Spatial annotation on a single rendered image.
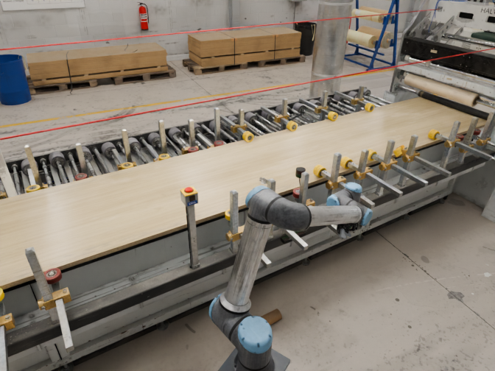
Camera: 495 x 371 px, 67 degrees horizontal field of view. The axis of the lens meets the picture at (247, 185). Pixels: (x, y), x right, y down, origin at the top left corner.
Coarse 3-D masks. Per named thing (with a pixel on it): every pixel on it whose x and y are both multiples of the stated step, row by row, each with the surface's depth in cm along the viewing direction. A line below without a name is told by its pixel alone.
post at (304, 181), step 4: (304, 172) 229; (304, 176) 228; (308, 176) 230; (304, 180) 230; (308, 180) 232; (304, 184) 232; (308, 184) 233; (300, 188) 236; (304, 188) 234; (300, 192) 237; (304, 192) 235; (300, 196) 238; (304, 196) 237; (300, 200) 240; (304, 200) 239
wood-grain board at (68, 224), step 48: (240, 144) 306; (288, 144) 308; (336, 144) 309; (384, 144) 311; (48, 192) 244; (96, 192) 244; (144, 192) 245; (240, 192) 247; (288, 192) 252; (0, 240) 204; (48, 240) 205; (96, 240) 205; (144, 240) 208
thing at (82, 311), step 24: (456, 168) 322; (384, 192) 286; (408, 192) 299; (216, 264) 221; (144, 288) 203; (168, 288) 209; (72, 312) 189; (96, 312) 191; (24, 336) 177; (48, 336) 182
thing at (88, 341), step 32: (320, 192) 279; (448, 192) 391; (224, 224) 243; (384, 224) 357; (128, 256) 215; (160, 256) 227; (288, 256) 303; (32, 288) 193; (64, 288) 203; (192, 288) 261; (224, 288) 274; (128, 320) 244; (160, 320) 254; (64, 352) 224; (96, 352) 241
